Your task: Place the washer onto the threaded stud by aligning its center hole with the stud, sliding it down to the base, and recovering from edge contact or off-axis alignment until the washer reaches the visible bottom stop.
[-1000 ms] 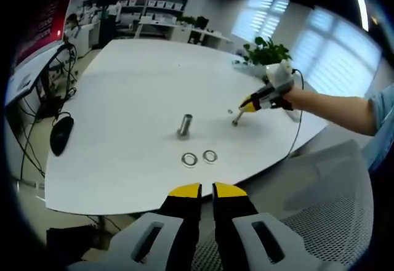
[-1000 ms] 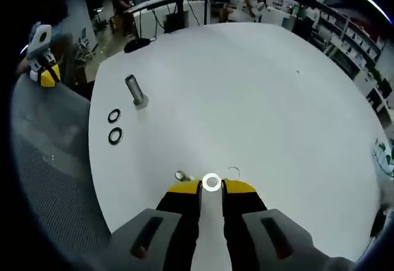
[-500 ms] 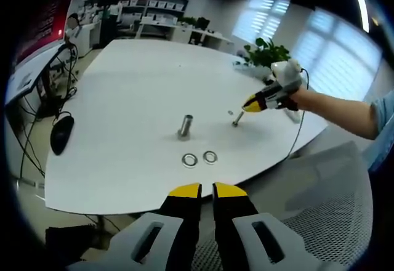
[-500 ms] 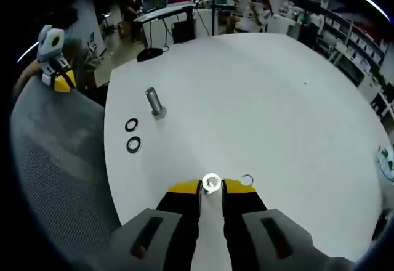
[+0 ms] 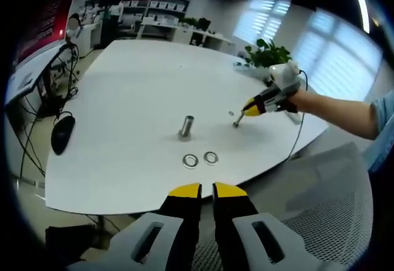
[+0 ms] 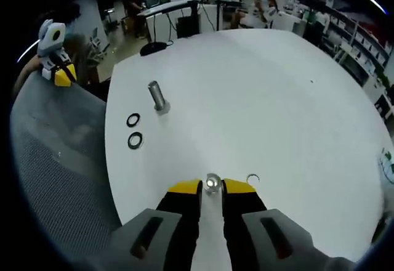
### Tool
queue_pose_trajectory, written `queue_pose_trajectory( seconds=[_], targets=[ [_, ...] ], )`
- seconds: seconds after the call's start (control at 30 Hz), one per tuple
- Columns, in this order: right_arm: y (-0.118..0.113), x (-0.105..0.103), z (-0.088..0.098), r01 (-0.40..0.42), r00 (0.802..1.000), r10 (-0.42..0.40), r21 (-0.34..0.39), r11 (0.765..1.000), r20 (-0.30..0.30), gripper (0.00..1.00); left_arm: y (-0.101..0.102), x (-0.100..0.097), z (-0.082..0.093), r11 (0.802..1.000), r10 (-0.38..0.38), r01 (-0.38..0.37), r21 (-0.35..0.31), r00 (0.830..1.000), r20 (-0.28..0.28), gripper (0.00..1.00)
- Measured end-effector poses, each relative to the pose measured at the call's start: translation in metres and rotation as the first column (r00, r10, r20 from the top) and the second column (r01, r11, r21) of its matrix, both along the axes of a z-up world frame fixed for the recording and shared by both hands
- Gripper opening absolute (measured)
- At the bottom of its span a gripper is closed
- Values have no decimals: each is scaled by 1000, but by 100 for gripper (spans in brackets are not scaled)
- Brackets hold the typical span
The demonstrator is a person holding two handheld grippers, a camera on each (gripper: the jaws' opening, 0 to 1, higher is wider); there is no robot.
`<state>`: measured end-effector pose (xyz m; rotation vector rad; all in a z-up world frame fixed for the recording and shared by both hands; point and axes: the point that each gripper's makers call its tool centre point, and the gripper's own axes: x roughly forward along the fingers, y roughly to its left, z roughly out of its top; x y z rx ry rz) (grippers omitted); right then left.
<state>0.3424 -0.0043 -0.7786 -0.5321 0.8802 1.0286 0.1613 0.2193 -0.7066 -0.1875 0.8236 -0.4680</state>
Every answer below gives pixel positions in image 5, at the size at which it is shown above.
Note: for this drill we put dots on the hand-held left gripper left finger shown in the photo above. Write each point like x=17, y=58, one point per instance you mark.
x=183, y=209

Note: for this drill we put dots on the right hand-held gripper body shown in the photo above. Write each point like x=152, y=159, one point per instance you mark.
x=284, y=77

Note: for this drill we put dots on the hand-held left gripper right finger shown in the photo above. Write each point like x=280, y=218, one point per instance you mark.
x=235, y=215

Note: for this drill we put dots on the small threaded steel stud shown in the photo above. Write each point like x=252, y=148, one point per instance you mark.
x=238, y=120

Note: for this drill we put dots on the large steel washer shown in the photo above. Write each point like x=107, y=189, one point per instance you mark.
x=185, y=164
x=205, y=160

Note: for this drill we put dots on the large threaded steel stud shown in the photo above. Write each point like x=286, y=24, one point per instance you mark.
x=186, y=127

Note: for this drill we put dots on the white plant pot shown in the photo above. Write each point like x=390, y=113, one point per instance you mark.
x=261, y=72

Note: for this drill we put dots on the green potted plant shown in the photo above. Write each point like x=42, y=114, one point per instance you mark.
x=271, y=54

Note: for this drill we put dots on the window with white blinds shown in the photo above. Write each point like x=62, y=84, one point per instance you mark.
x=341, y=55
x=264, y=18

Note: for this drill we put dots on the grey mesh office chair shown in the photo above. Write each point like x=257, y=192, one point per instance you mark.
x=307, y=197

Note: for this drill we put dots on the black desk monitor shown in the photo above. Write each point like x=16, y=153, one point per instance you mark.
x=204, y=24

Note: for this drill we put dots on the white low cabinet desk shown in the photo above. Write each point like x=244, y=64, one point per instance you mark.
x=184, y=34

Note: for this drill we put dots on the curved ceiling light strip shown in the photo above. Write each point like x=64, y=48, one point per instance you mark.
x=361, y=6

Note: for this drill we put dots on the black mouse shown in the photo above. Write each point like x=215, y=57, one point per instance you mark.
x=63, y=132

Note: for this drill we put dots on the white storage shelf unit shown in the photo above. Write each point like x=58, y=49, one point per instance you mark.
x=154, y=4

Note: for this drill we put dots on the white side desk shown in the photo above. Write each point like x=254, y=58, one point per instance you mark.
x=30, y=71

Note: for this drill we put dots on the red wall poster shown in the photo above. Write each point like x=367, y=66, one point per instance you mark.
x=52, y=15

